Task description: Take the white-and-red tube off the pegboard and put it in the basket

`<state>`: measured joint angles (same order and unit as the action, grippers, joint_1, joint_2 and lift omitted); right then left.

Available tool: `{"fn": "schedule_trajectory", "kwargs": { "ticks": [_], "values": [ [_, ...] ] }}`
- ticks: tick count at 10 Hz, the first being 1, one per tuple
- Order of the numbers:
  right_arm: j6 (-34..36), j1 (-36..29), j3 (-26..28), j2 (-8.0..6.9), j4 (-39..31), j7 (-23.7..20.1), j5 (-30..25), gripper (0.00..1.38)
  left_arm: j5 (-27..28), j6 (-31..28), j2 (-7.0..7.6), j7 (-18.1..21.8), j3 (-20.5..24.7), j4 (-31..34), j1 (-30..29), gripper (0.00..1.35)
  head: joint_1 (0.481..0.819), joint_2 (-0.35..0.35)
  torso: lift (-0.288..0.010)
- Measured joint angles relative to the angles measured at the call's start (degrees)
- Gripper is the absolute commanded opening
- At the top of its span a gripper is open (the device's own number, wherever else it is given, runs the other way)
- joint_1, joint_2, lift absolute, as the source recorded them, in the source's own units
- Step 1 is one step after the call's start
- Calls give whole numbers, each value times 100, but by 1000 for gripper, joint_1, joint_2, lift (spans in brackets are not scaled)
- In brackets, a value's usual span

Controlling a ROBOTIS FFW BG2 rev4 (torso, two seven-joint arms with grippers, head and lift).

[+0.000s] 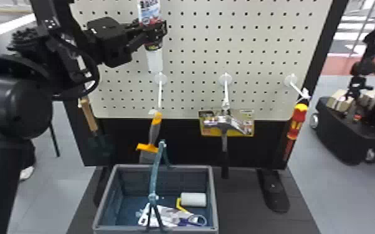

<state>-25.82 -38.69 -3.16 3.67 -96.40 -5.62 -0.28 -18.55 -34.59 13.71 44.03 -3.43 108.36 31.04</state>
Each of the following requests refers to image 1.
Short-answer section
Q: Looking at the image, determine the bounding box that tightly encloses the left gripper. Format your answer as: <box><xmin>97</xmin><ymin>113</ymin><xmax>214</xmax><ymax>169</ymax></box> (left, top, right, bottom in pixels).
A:
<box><xmin>100</xmin><ymin>19</ymin><xmax>169</xmax><ymax>68</ymax></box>

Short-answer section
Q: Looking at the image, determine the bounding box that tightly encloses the white pegboard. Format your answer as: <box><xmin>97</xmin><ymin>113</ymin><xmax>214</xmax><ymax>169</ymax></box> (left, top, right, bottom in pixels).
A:
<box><xmin>64</xmin><ymin>0</ymin><xmax>351</xmax><ymax>214</ymax></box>

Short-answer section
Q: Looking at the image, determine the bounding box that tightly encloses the person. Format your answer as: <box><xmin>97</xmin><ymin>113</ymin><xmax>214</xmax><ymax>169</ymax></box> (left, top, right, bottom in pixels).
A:
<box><xmin>18</xmin><ymin>138</ymin><xmax>37</xmax><ymax>182</ymax></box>

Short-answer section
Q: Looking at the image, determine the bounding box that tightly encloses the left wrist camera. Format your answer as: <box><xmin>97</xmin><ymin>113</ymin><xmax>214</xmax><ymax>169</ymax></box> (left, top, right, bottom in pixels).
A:
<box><xmin>87</xmin><ymin>17</ymin><xmax>125</xmax><ymax>45</ymax></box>

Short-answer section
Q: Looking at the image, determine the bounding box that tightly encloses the wooden handled brush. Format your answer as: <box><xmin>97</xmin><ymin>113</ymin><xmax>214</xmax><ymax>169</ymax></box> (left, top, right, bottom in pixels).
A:
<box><xmin>78</xmin><ymin>96</ymin><xmax>114</xmax><ymax>162</ymax></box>

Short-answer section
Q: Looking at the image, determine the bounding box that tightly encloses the blue basket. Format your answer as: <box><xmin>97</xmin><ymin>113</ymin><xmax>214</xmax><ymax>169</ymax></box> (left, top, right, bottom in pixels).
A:
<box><xmin>92</xmin><ymin>139</ymin><xmax>220</xmax><ymax>234</ymax></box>

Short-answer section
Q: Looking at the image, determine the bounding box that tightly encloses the red yellow screwdriver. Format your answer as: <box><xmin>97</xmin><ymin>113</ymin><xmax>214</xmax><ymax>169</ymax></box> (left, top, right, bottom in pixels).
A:
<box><xmin>282</xmin><ymin>100</ymin><xmax>310</xmax><ymax>163</ymax></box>

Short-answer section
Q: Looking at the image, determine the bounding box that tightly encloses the hammer on yellow card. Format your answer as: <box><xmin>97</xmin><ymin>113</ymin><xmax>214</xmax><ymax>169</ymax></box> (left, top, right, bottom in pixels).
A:
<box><xmin>198</xmin><ymin>108</ymin><xmax>255</xmax><ymax>180</ymax></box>

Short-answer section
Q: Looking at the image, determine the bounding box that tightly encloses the white paint roller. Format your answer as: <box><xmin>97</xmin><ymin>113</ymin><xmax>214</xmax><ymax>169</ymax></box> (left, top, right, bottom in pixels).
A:
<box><xmin>175</xmin><ymin>191</ymin><xmax>208</xmax><ymax>214</ymax></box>

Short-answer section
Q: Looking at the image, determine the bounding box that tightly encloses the white packaged roller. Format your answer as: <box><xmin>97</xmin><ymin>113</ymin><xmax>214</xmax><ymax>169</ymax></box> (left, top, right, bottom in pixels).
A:
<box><xmin>136</xmin><ymin>0</ymin><xmax>164</xmax><ymax>75</ymax></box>

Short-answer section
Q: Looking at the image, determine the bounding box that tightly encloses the yellow grey scraper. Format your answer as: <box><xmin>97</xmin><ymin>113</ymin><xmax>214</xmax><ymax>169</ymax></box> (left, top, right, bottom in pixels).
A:
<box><xmin>135</xmin><ymin>110</ymin><xmax>164</xmax><ymax>165</ymax></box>

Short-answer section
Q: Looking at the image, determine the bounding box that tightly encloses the black cable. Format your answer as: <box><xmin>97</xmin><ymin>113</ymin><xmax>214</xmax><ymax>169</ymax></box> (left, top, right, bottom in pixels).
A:
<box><xmin>48</xmin><ymin>32</ymin><xmax>101</xmax><ymax>101</ymax></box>

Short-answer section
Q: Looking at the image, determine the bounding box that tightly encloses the wrench on white card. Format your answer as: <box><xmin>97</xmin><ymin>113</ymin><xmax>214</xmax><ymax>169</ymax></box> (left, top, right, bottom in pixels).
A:
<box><xmin>136</xmin><ymin>202</ymin><xmax>208</xmax><ymax>228</ymax></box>

